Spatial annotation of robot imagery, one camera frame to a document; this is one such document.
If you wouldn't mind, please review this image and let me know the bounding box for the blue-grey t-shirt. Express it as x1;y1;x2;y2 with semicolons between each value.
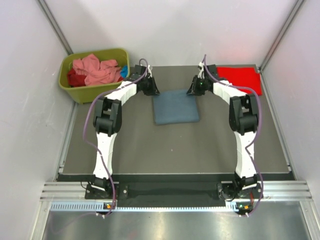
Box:
152;89;200;126

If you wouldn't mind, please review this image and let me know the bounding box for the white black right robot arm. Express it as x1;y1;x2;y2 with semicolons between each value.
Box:
187;61;260;202

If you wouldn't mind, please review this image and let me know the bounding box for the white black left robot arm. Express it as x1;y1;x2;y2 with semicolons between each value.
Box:
82;64;160;204

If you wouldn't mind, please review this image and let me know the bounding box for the bright blue t-shirt in bin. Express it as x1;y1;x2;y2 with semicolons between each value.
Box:
120;65;129;78

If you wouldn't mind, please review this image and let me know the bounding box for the pink t-shirt in bin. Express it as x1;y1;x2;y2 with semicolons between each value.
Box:
72;53;124;87

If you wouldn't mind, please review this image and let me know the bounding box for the folded red t-shirt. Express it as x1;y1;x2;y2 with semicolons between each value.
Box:
217;66;262;96

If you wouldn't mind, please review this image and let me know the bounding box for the olive green plastic bin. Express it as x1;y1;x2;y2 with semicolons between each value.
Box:
58;48;130;104

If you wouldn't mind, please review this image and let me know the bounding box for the dark red t-shirt in bin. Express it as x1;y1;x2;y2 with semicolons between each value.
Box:
67;68;86;88

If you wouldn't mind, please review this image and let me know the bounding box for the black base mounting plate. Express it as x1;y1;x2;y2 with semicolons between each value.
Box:
85;173;261;205

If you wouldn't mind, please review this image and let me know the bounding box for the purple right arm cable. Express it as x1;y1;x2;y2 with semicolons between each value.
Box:
201;53;265;218

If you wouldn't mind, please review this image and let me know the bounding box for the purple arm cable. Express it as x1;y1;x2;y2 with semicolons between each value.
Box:
48;58;153;235
201;53;265;218

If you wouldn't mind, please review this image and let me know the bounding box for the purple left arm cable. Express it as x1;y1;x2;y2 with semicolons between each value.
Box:
48;58;153;235

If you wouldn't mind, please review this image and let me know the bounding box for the white slotted cable duct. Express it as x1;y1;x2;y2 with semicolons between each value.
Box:
49;201;253;213

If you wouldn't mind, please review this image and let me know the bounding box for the right corner aluminium post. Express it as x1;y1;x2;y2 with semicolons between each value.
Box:
258;0;306;73

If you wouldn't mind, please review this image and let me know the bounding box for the corner aluminium post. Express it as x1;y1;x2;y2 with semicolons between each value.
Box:
36;0;74;55
258;0;306;73

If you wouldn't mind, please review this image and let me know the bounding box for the left corner aluminium post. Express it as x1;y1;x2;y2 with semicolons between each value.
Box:
36;0;74;55

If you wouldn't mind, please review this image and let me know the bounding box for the aluminium extrusion rail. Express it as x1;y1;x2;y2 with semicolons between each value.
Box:
40;180;312;201

